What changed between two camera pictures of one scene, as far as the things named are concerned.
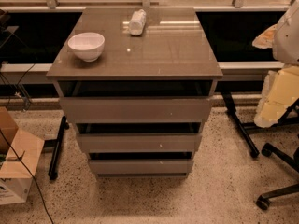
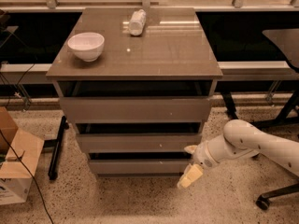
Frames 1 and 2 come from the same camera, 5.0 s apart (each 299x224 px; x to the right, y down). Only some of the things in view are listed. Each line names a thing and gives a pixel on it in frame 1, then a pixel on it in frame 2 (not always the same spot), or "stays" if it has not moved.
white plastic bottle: [136, 22] stays
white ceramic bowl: [88, 46] stays
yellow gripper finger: [265, 39] → [202, 155]
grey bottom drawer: [141, 166] stays
